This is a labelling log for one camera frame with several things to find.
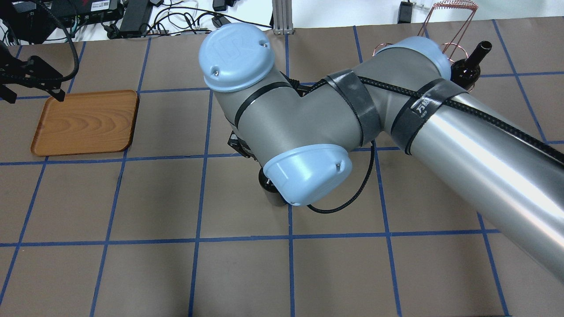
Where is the black power adapter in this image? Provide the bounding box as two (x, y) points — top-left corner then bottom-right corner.
(211, 15), (232, 31)

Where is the aluminium frame post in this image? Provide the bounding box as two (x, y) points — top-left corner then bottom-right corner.
(272, 0), (294, 35)

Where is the black electronics box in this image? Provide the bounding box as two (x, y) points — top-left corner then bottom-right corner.
(118, 0), (152, 38)

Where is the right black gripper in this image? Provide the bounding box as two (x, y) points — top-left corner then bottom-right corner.
(227, 132), (256, 159)

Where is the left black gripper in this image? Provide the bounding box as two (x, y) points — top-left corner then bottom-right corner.
(0, 42), (65, 104)

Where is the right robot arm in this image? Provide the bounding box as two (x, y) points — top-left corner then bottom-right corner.
(199, 23), (564, 280)

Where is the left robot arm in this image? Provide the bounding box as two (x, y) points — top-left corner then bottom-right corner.
(0, 0), (65, 103)

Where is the dark wine bottle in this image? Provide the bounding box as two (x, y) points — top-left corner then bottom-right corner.
(450, 41), (492, 92)
(258, 168), (288, 207)

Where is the copper wire bottle basket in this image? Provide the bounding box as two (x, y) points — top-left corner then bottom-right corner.
(359, 0), (482, 64)

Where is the wooden tray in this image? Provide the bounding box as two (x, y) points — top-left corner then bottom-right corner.
(30, 89), (139, 156)

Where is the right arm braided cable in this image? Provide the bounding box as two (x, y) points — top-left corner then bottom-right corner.
(282, 75), (564, 214)

